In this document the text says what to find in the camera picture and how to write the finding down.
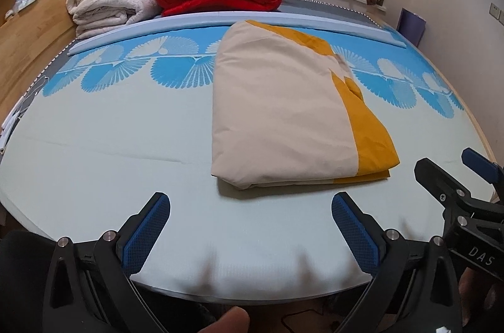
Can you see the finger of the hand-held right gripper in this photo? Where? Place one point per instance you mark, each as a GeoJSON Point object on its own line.
{"type": "Point", "coordinates": [478, 162]}
{"type": "Point", "coordinates": [441, 183]}

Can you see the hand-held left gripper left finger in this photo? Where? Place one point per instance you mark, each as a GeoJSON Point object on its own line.
{"type": "Point", "coordinates": [145, 234]}

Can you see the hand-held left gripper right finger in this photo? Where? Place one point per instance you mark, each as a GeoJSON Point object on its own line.
{"type": "Point", "coordinates": [356, 236]}

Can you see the beige and orange hooded garment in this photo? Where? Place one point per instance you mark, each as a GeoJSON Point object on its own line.
{"type": "Point", "coordinates": [275, 112]}

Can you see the person's right hand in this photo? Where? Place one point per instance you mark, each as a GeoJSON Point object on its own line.
{"type": "Point", "coordinates": [480, 289]}

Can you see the person's left hand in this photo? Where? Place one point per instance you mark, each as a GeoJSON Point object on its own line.
{"type": "Point", "coordinates": [228, 319]}

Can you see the blue patterned bed mat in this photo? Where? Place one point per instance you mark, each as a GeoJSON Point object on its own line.
{"type": "Point", "coordinates": [118, 179]}

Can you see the purple folder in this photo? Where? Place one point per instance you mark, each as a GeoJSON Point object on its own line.
{"type": "Point", "coordinates": [412, 28]}

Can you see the grey patterned bed sheet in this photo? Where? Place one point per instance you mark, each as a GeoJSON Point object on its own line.
{"type": "Point", "coordinates": [323, 8]}

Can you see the wooden headboard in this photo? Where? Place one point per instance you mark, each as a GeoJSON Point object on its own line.
{"type": "Point", "coordinates": [27, 49]}

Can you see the white folded quilt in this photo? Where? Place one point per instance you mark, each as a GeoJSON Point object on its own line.
{"type": "Point", "coordinates": [114, 2]}

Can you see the tissue pack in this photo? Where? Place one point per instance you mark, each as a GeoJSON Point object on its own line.
{"type": "Point", "coordinates": [24, 1]}

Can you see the wall socket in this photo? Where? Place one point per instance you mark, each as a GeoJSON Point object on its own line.
{"type": "Point", "coordinates": [497, 12]}

